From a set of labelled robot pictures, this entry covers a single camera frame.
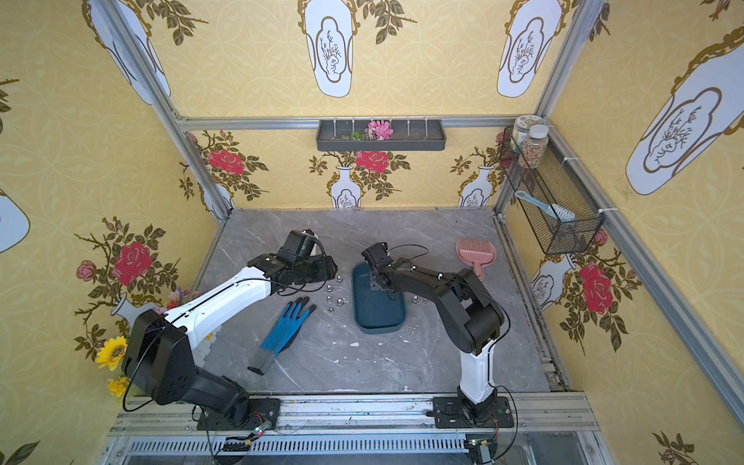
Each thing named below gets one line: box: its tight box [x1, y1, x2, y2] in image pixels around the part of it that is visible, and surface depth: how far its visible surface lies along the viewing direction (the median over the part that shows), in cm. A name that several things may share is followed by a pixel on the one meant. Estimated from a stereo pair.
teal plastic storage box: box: [352, 261, 406, 335], surface depth 92 cm
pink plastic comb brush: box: [454, 238, 497, 281], surface depth 108 cm
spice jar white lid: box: [518, 124, 550, 169], surface depth 81 cm
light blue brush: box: [514, 189, 577, 223], surface depth 75 cm
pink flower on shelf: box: [364, 120, 395, 141], surface depth 90 cm
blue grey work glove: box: [247, 296, 317, 376], surface depth 87 cm
